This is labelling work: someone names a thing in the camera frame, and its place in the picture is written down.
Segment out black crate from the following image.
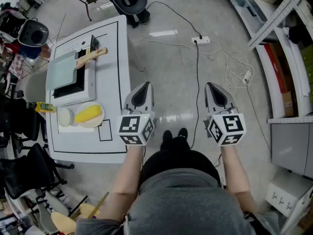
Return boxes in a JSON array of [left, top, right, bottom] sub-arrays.
[[0, 11, 26, 38]]

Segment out white plate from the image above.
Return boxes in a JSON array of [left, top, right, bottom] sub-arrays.
[[74, 101, 105, 129]]

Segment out white drawer unit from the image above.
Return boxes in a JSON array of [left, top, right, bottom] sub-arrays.
[[265, 177, 313, 216]]

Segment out small black red box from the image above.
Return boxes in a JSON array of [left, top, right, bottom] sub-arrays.
[[90, 34, 100, 51]]

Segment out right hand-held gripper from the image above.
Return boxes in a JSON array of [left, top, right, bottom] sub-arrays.
[[204, 82, 247, 147]]

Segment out pink checked cloth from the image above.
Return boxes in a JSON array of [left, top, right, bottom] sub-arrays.
[[8, 54, 25, 79]]

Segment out cardboard box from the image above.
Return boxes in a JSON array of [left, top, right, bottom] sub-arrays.
[[282, 91, 296, 118]]

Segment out wooden seat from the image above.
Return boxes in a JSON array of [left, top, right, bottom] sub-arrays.
[[79, 203, 101, 218], [50, 211, 78, 234]]

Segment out yellow corn cob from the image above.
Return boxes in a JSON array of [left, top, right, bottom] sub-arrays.
[[74, 104, 102, 123]]

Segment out person's left forearm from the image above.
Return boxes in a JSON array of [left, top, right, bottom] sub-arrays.
[[97, 143, 145, 221]]

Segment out person's black trousers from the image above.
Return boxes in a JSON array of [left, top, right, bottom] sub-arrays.
[[139, 137, 222, 188]]

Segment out white cable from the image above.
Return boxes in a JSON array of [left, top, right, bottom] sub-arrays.
[[133, 34, 195, 45], [209, 40, 255, 88]]

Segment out white power strip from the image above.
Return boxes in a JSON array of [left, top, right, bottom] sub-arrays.
[[191, 36, 211, 45], [242, 70, 252, 85]]

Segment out black mesh office chair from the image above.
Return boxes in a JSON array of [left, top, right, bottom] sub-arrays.
[[0, 142, 75, 201]]

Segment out grey cabinet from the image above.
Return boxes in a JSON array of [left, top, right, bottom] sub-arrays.
[[270, 121, 313, 179]]

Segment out small white bowl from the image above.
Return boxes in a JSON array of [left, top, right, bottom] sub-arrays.
[[58, 107, 74, 127]]

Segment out light green cutting board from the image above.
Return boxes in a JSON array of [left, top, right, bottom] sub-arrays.
[[45, 47, 109, 92]]

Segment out white metal shelving rack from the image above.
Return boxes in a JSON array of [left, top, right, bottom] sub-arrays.
[[222, 0, 313, 123]]

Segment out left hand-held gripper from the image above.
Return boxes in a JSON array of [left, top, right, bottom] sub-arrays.
[[116, 81, 156, 146]]

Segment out person's right forearm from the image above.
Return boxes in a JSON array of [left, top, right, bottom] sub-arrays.
[[220, 144, 260, 215]]

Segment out person's left black shoe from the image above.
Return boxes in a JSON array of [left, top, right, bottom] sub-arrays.
[[162, 130, 174, 144]]

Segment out person's grey shirt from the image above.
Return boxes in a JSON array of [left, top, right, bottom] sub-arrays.
[[75, 167, 256, 235]]

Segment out wooden stick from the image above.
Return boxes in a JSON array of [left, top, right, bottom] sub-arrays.
[[87, 192, 110, 219]]

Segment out green box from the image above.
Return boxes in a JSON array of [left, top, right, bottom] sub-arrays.
[[300, 45, 313, 83]]

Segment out black bag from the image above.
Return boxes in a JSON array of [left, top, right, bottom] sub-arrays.
[[288, 23, 307, 44]]

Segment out black power cable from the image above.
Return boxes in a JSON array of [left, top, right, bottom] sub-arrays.
[[146, 0, 203, 39], [189, 42, 200, 149]]

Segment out yellow oil bottle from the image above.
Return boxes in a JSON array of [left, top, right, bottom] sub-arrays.
[[26, 101, 56, 114]]

